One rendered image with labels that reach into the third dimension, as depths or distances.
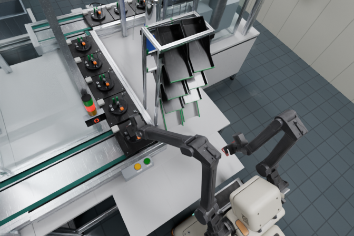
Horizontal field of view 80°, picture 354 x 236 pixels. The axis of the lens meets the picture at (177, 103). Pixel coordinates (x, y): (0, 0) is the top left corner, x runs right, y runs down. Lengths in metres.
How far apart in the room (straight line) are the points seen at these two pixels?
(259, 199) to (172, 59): 0.80
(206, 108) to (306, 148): 1.74
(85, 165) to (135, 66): 0.98
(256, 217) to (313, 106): 2.74
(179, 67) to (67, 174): 0.99
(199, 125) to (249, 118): 1.38
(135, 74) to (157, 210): 1.14
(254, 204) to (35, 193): 1.25
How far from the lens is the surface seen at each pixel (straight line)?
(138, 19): 2.44
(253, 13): 2.50
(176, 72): 1.13
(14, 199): 1.67
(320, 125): 3.55
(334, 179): 3.27
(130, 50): 2.20
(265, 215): 1.17
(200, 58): 1.22
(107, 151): 1.58
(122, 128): 1.57
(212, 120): 1.79
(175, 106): 1.39
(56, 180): 1.61
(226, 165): 1.68
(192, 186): 1.57
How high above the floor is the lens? 2.38
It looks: 57 degrees down
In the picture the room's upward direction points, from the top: 12 degrees clockwise
